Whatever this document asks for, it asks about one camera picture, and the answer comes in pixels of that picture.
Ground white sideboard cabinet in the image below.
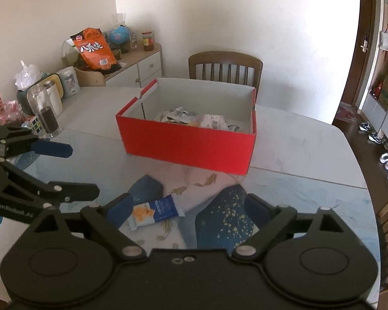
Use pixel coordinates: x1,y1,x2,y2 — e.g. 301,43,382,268
103,43,164,88

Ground red lidded sauce jar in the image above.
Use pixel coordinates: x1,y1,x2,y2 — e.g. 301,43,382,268
141,30,155,51

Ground white printed tub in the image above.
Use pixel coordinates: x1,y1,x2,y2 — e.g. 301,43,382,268
56,66,81,97

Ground pink wrapped candies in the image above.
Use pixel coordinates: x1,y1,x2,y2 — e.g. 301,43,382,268
0,100,23,126

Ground orange snack bag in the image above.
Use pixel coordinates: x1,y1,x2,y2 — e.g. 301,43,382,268
70,27,117,71

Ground red cardboard box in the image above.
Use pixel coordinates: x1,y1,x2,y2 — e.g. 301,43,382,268
115,77,257,176

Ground white storage cabinet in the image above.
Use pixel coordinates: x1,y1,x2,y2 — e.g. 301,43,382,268
362,94,388,156

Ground blue white cracker packet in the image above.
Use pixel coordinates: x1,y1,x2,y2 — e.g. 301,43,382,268
128,195,186,232

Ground glass jar with dark contents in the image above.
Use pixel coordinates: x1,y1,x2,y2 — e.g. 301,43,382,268
27,84,62,138

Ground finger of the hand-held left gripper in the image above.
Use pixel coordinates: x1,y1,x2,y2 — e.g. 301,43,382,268
0,159,101,205
0,124,73,159

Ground white crumpled plastic bag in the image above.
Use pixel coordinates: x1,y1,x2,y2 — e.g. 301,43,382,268
14,60,42,89

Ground brown door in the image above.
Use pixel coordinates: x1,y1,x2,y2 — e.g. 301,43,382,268
331,0,382,126

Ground clear green plastic bag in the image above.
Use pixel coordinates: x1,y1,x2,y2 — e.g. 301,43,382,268
62,39,83,68

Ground red fire extinguisher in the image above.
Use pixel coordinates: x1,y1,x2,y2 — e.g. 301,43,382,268
370,79,384,99

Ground blue patterned marble desktop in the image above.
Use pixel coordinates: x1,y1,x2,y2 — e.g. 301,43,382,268
0,86,380,298

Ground light wooden chair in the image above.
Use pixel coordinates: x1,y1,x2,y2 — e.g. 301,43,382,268
74,68,106,87

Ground dark wooden chair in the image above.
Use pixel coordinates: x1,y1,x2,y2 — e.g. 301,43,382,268
188,52,263,102

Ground green yellow tissue box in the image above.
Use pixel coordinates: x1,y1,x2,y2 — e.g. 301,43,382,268
17,74,63,115

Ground pink snack packet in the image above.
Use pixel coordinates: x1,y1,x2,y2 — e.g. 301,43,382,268
200,114,230,130

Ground puzzle cube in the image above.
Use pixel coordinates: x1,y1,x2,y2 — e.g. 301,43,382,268
21,115,44,134

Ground blue globe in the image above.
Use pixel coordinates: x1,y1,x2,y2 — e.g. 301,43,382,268
108,26,130,54

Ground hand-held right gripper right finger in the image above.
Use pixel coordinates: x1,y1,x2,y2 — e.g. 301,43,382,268
231,193,345,260

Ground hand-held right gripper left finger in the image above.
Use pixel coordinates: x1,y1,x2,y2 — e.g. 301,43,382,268
32,193,147,262

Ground white bottle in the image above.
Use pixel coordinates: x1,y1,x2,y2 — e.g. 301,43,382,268
43,81,63,117

